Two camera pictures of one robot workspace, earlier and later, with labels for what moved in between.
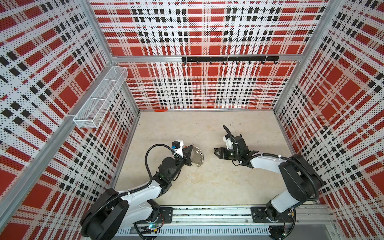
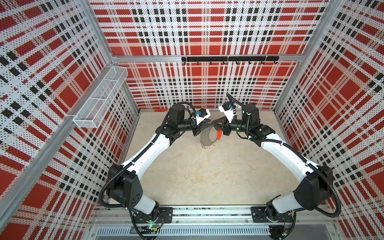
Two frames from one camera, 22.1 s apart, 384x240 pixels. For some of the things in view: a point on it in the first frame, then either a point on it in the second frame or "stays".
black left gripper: x=186 y=155 to x=199 y=127
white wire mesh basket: x=93 y=111 stays
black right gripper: x=223 y=152 to x=224 y=126
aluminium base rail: x=310 y=221 stays
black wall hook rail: x=231 y=59 stays
